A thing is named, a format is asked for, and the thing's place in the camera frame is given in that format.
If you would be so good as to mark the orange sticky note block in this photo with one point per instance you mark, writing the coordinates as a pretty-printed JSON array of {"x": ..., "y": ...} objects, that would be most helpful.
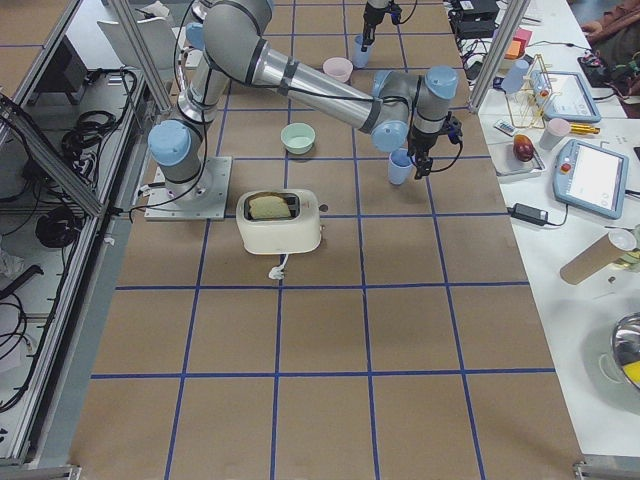
[{"x": 519, "y": 42}]

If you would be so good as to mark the metal tray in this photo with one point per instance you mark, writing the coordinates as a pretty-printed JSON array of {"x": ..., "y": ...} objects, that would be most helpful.
[{"x": 509, "y": 168}]

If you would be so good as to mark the cardboard tube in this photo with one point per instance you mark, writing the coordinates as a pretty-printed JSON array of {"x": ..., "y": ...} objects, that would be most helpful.
[{"x": 603, "y": 252}]

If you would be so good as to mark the toaster cord plug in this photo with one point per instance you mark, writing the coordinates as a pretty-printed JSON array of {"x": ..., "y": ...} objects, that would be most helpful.
[{"x": 278, "y": 272}]

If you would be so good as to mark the mint green bowl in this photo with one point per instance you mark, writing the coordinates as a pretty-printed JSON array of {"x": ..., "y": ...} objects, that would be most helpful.
[{"x": 298, "y": 138}]

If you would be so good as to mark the aluminium frame post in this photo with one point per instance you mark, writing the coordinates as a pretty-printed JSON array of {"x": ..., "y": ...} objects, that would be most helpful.
[{"x": 509, "y": 23}]

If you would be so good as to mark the cream white toaster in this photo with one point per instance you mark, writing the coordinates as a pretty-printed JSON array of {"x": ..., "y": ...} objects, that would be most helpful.
[{"x": 301, "y": 233}]

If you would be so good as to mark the red apple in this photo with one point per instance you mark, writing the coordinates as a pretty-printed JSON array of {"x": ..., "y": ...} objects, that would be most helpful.
[{"x": 523, "y": 148}]

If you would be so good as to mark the teach pendant far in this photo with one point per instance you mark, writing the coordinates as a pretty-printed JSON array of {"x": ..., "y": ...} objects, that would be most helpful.
[{"x": 564, "y": 95}]

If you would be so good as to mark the gold wire rack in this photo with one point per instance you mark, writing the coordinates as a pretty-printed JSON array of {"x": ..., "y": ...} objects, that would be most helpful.
[{"x": 525, "y": 107}]

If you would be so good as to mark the black power adapter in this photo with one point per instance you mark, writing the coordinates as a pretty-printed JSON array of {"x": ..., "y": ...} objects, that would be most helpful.
[{"x": 528, "y": 214}]

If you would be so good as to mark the toast slice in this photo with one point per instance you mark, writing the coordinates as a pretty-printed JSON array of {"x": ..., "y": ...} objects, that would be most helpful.
[{"x": 268, "y": 207}]

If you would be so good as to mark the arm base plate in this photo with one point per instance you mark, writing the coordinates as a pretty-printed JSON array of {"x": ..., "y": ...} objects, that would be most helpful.
[{"x": 203, "y": 198}]

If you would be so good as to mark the teach pendant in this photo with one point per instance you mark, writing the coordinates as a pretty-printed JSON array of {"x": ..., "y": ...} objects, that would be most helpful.
[
  {"x": 564, "y": 95},
  {"x": 591, "y": 178}
]

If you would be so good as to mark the teach pendant near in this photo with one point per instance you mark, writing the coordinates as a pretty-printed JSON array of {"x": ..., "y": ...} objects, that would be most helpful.
[{"x": 591, "y": 178}]

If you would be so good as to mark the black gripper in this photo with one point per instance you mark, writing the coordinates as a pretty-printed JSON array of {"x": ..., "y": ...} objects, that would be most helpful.
[
  {"x": 419, "y": 143},
  {"x": 372, "y": 20}
]

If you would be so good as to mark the pink bowl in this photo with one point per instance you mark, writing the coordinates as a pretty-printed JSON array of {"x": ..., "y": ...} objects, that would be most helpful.
[{"x": 338, "y": 68}]

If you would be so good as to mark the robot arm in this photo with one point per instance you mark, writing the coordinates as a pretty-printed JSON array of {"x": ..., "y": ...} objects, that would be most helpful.
[
  {"x": 401, "y": 110},
  {"x": 374, "y": 14}
]

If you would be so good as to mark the light blue cup on rack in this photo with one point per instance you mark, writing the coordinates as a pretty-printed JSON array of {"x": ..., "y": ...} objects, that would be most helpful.
[{"x": 514, "y": 79}]

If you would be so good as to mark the steel mixing bowl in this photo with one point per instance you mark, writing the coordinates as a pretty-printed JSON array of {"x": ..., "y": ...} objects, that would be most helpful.
[{"x": 625, "y": 349}]

